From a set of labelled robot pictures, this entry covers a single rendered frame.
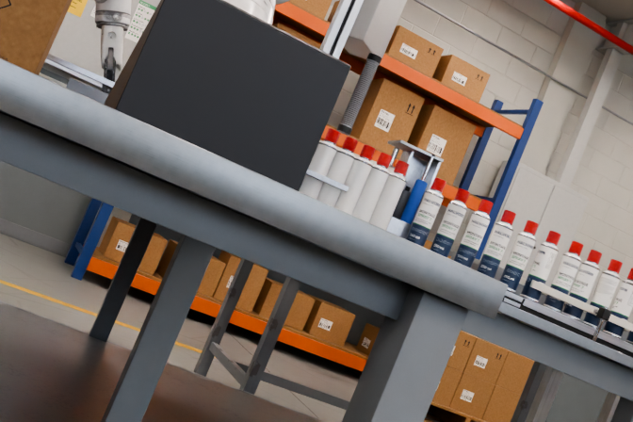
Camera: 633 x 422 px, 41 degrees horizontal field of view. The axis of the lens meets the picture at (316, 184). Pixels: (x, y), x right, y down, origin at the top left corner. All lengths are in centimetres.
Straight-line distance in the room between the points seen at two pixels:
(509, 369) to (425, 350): 520
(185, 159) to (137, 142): 4
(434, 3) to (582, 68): 154
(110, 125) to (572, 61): 730
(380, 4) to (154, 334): 99
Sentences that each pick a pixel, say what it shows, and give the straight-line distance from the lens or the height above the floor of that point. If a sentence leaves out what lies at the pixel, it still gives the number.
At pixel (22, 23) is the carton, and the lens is 175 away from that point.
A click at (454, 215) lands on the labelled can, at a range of 231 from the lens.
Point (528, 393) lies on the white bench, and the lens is 482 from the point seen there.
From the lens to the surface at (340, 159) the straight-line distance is 220.
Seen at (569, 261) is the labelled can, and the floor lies 102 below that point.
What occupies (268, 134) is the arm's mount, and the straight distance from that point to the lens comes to 114.
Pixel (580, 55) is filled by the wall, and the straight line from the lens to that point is 800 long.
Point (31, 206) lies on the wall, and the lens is 644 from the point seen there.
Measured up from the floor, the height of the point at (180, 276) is 64.
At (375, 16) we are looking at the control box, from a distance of 209.
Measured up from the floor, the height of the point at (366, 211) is 92.
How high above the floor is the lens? 79
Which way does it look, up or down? 4 degrees up
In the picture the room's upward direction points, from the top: 23 degrees clockwise
